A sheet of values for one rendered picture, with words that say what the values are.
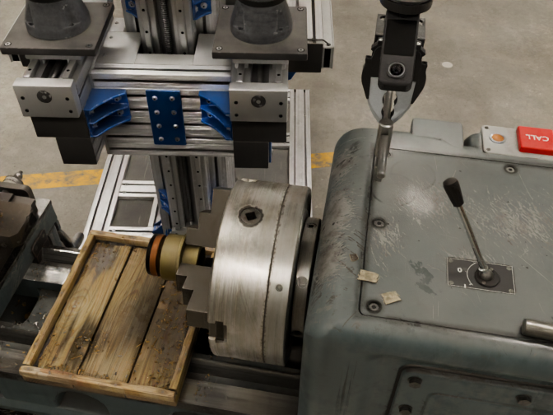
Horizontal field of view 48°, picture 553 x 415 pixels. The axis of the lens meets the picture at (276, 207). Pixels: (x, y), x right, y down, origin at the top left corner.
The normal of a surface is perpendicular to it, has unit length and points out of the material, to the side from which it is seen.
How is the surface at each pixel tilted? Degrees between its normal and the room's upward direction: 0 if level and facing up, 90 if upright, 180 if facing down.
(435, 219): 0
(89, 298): 0
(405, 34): 31
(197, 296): 9
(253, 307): 59
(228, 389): 0
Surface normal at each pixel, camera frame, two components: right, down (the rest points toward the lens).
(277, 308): -0.14, 0.22
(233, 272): -0.11, -0.06
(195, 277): 0.04, -0.79
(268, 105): -0.02, 0.72
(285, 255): -0.06, -0.31
